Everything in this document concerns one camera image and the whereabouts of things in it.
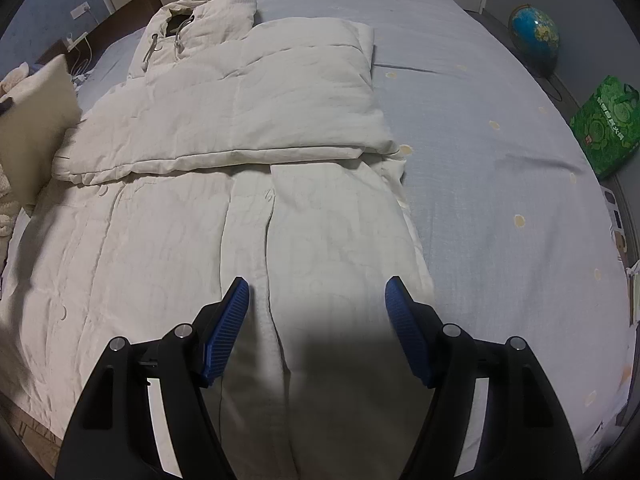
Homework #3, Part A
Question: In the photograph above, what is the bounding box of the dark wooden headboard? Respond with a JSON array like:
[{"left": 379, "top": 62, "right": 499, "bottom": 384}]
[{"left": 33, "top": 0, "right": 163, "bottom": 70}]

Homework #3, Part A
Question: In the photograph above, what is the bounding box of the green printed shopping bag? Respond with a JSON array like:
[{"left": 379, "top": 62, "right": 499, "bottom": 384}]
[{"left": 569, "top": 75, "right": 640, "bottom": 181}]

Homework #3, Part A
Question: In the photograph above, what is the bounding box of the cream puffer coat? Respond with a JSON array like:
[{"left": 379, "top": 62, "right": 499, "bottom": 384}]
[{"left": 0, "top": 0, "right": 437, "bottom": 480}]

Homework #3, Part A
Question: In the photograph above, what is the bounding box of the beige pillow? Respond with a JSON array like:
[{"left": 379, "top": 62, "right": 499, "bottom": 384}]
[{"left": 0, "top": 53, "right": 84, "bottom": 206}]

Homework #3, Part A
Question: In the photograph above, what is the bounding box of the white charging cable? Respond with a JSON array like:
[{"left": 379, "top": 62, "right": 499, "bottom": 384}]
[{"left": 64, "top": 33, "right": 96, "bottom": 86}]

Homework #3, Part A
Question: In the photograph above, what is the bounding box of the bed with grey sheet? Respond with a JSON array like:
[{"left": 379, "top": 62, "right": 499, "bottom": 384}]
[{"left": 0, "top": 0, "right": 632, "bottom": 480}]

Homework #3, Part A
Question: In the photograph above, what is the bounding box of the blue globe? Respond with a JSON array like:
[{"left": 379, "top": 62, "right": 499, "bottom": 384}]
[{"left": 508, "top": 3, "right": 561, "bottom": 79}]

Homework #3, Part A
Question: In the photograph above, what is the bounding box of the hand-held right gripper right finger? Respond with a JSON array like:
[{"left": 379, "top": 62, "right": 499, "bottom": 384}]
[{"left": 384, "top": 275, "right": 584, "bottom": 480}]

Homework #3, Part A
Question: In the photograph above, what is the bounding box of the cream knitted blanket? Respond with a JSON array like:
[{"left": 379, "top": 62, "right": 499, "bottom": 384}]
[{"left": 0, "top": 61, "right": 31, "bottom": 239}]

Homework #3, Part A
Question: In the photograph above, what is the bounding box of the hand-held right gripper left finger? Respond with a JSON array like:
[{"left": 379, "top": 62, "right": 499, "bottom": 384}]
[{"left": 55, "top": 276, "right": 251, "bottom": 480}]

